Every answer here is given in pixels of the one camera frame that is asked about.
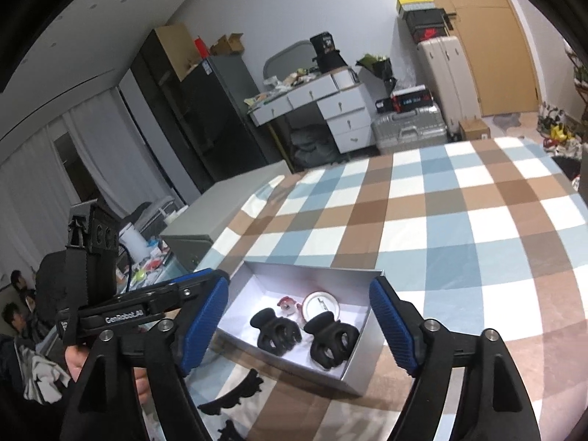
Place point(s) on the tall cardboard sheet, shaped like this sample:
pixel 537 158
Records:
pixel 177 50

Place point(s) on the wooden door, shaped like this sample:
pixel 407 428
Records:
pixel 496 55

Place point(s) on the small cardboard box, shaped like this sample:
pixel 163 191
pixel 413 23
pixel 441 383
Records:
pixel 474 129

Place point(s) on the black hair claw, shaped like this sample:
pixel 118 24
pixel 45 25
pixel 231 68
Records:
pixel 330 340
pixel 275 330

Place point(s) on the silver suitcase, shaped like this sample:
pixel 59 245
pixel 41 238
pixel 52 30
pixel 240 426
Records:
pixel 409 131

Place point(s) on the checked tablecloth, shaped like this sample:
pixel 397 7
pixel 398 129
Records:
pixel 459 239

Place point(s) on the white round badge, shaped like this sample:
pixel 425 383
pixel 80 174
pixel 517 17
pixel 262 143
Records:
pixel 321 305

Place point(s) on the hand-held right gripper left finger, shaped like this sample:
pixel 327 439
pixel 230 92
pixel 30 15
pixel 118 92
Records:
pixel 204 326

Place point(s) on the black wavy hair clip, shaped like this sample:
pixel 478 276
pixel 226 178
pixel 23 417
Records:
pixel 229 397
pixel 232 432

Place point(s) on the person's left forearm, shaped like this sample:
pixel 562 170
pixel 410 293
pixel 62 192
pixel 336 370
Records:
pixel 50 285

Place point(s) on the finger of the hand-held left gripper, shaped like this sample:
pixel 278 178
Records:
pixel 174 291

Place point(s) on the black red shoe box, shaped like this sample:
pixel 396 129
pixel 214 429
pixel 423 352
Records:
pixel 429 33

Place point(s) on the pile of desk clutter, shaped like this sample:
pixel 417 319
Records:
pixel 280 87

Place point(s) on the black wrapped flower bouquet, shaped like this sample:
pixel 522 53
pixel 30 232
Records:
pixel 379 69

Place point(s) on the grey cardboard box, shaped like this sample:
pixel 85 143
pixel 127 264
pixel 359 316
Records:
pixel 298 359

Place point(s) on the yellow shoe box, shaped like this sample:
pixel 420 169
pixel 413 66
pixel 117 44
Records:
pixel 413 4

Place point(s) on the grey arched mirror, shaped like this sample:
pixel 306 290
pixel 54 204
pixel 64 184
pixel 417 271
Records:
pixel 287 57

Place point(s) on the pile of shoes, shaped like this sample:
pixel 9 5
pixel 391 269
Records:
pixel 560 131

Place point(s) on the person's left hand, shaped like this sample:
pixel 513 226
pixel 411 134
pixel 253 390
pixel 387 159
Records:
pixel 76 363

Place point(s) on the small black box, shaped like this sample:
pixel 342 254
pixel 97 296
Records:
pixel 384 105

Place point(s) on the dark grey refrigerator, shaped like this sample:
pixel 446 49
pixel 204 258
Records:
pixel 216 110

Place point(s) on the pile of small table clutter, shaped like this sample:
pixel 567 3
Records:
pixel 151 262

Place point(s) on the red white charm clip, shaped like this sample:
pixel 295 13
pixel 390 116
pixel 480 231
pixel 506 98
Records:
pixel 287 304

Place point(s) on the white grey clothes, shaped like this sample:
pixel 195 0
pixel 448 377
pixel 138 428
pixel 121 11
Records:
pixel 43 374

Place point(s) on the grey clothes pile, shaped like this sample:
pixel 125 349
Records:
pixel 312 147

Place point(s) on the white suitcase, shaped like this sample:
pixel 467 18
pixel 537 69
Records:
pixel 448 87

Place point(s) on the dark wardrobe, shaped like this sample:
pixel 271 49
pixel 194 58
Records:
pixel 161 110

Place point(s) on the open cardboard box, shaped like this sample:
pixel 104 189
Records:
pixel 227 45

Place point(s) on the grey floor mat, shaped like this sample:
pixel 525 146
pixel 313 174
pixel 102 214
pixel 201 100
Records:
pixel 507 121

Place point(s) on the white thermos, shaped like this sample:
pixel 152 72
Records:
pixel 133 243

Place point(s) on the red packet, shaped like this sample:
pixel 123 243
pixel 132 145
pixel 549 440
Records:
pixel 201 48

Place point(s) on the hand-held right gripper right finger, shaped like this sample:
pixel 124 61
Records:
pixel 395 330

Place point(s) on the white vanity desk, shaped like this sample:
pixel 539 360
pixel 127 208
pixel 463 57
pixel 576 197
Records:
pixel 344 119

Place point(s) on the white curtain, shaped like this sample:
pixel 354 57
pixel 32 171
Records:
pixel 46 183

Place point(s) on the black hat box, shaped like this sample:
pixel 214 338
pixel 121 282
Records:
pixel 328 53

